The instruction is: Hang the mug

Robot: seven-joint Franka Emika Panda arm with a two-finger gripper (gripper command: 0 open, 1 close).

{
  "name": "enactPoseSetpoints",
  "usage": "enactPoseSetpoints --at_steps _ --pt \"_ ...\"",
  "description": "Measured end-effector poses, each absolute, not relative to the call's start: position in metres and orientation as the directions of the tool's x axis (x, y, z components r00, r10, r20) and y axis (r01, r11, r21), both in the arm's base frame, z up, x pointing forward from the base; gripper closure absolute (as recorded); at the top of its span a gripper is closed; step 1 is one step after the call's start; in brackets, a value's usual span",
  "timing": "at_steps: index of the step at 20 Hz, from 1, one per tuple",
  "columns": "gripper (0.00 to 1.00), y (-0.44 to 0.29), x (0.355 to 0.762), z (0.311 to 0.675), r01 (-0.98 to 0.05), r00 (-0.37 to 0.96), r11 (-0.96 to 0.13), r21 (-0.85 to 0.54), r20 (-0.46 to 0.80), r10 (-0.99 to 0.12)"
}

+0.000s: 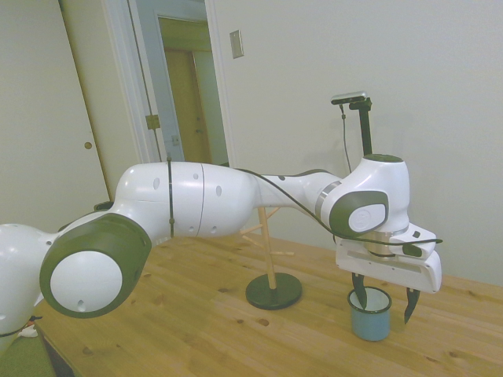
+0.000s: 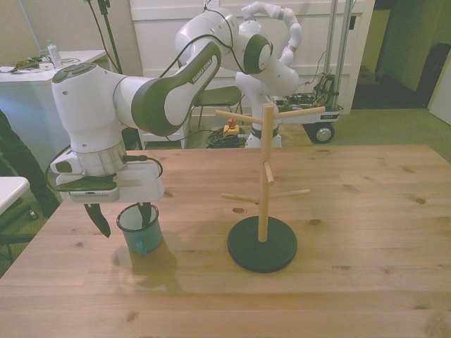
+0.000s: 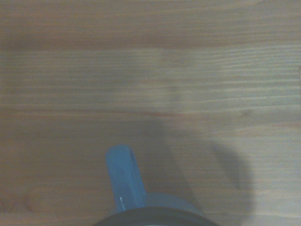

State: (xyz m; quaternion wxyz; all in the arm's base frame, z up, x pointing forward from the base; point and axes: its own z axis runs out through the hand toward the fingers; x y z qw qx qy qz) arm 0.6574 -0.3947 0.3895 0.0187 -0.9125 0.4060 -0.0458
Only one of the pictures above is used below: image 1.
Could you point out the metal door latch plate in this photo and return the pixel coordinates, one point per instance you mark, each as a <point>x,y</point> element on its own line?
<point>175,140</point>

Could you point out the wooden hallway door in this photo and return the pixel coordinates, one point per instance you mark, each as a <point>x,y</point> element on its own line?
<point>188,118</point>

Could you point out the white closet door with knob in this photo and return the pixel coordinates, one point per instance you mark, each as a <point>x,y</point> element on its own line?
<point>94,78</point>

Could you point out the brass door hinge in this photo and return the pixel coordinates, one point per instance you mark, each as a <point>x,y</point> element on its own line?
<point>152,121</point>

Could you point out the black box on floor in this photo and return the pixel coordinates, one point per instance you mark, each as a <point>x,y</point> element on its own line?
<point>103,206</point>

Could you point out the black camera stand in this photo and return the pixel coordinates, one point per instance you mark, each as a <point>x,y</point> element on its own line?
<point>366,129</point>

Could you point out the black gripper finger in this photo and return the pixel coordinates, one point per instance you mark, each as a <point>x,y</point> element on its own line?
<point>360,290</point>
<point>411,304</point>

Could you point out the grey wall switch plate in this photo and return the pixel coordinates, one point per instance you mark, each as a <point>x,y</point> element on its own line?
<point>236,44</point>

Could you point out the white open room door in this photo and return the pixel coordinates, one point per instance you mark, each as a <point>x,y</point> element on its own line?
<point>165,98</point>

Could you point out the wooden mug tree black base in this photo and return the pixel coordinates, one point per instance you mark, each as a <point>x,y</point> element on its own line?
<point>274,292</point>

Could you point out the silver exterior camera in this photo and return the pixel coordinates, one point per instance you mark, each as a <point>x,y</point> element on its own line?
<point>349,97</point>

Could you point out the light blue enamel mug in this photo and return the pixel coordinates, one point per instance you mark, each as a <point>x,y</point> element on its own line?
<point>371,324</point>

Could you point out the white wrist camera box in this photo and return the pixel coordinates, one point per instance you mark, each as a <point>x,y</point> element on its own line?
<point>420,235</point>

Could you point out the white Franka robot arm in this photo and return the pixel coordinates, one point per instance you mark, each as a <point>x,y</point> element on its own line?
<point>196,196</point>

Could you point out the white floor item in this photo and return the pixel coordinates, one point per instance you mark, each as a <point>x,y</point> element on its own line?
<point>29,331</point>

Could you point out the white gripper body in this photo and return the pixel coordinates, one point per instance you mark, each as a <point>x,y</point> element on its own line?
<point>385,271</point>

